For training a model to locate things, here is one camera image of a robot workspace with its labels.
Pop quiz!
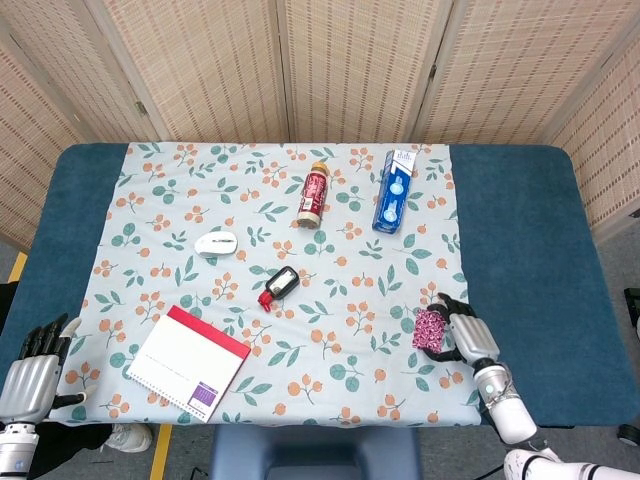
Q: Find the black trouser leg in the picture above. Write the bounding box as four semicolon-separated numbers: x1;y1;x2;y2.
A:
29;421;114;480

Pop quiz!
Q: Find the black ink bottle red cap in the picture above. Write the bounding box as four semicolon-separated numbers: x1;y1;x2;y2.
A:
256;265;301;314

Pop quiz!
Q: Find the white computer mouse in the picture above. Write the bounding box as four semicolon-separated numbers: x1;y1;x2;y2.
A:
193;230;238;259

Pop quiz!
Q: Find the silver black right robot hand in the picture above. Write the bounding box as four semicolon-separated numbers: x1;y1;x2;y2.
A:
422;292;502;372

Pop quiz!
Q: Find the blue padded table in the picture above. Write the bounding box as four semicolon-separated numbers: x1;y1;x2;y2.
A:
0;142;640;429

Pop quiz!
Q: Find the white sneaker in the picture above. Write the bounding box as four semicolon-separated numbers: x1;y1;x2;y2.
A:
102;423;154;454

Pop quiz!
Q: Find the blue grey chair seat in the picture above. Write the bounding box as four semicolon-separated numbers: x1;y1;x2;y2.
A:
208;424;422;480

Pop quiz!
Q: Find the woven folding screen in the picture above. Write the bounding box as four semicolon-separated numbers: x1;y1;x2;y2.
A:
0;0;640;251

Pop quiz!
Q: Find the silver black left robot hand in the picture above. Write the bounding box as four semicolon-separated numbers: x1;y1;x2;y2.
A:
0;312;88;426

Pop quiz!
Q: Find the blue white carton box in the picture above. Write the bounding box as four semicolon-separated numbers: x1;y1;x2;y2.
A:
371;148;418;234

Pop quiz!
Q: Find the floral leaf berry tablecloth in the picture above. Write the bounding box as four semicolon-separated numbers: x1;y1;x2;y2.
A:
48;142;482;427

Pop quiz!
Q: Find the black equipment stand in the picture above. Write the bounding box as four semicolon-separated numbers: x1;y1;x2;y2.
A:
623;287;640;329

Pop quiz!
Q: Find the red cover spiral notebook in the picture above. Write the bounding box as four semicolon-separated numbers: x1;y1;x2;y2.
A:
124;304;252;424

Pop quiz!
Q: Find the red labelled drink bottle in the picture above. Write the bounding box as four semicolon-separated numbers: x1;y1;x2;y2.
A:
296;160;331;230

